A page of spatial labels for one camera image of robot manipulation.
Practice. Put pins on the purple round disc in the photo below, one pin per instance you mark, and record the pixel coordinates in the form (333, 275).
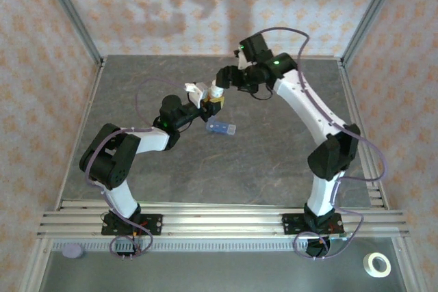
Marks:
(72, 251)

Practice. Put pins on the black round device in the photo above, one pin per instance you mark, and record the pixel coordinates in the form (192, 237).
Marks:
(316, 248)

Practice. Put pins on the aluminium table side rail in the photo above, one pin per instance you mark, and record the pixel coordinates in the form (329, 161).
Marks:
(80, 134)
(352, 100)

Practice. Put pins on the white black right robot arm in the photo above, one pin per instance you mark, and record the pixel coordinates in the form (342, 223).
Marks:
(301, 97)

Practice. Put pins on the white tape roll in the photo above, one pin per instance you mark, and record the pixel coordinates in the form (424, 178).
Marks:
(367, 264)

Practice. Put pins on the aluminium mounting rail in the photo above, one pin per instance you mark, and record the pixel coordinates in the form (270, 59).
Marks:
(219, 223)

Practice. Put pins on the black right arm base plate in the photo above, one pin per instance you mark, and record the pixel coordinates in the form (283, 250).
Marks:
(291, 223)

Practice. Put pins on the blue translucent pill organizer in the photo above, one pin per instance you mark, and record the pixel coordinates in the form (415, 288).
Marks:
(221, 128)

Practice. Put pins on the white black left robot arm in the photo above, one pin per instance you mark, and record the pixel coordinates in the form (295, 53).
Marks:
(123, 196)

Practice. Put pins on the aluminium frame post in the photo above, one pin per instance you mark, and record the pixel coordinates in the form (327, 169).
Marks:
(73, 15)
(372, 15)

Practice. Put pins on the small green circuit board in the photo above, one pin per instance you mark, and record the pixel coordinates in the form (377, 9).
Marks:
(338, 236)

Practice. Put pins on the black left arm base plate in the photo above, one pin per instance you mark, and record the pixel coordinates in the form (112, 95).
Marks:
(154, 223)

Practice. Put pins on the aluminium frame leg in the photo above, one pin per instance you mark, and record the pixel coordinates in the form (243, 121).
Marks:
(36, 264)
(407, 264)

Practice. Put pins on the grey metal shelf plate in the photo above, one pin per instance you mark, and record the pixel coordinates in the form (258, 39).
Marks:
(219, 271)

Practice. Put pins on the white pill bottle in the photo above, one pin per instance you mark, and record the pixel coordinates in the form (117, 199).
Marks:
(216, 91)

